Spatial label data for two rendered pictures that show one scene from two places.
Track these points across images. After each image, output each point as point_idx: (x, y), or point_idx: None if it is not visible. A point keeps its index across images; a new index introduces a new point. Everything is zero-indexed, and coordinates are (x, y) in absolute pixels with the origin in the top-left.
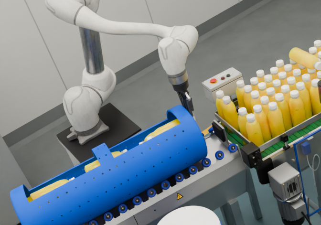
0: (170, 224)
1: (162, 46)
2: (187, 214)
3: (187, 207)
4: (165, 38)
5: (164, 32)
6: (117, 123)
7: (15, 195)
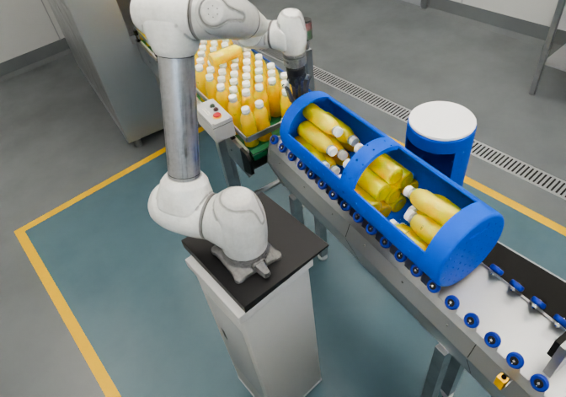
0: (435, 130)
1: (299, 13)
2: (420, 121)
3: (411, 121)
4: (286, 11)
5: None
6: None
7: (475, 216)
